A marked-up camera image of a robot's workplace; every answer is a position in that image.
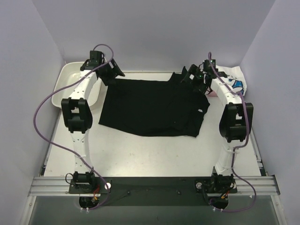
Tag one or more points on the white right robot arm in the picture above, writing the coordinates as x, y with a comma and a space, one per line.
235, 123

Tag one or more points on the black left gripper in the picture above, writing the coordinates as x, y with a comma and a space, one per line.
112, 70

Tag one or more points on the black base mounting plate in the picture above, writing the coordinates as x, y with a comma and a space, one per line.
154, 191

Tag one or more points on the aluminium front rail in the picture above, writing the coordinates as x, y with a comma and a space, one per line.
56, 186

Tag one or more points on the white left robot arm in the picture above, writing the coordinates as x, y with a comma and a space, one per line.
78, 117

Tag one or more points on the black t shirt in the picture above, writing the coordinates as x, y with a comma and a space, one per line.
154, 108

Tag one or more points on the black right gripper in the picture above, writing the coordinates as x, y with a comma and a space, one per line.
191, 76

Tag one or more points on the white plastic bin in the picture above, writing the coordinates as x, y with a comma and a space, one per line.
69, 74

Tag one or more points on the white daisy print t shirt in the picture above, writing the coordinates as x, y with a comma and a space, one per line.
234, 77

